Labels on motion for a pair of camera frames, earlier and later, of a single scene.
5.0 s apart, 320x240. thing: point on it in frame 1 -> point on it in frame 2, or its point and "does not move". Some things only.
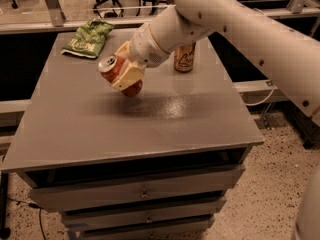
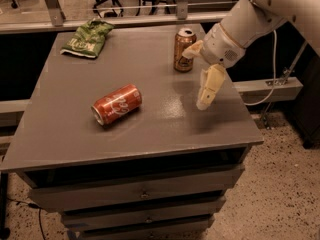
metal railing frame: x=55 y=17 does not move
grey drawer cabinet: x=159 y=164 does not move
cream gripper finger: x=130 y=73 -> x=211 y=78
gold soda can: x=184 y=57 does not move
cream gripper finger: x=124 y=50 -> x=194 y=50
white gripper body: x=144 y=48 -> x=219 y=47
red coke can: x=109 y=67 -> x=116 y=105
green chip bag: x=88 y=39 does not move
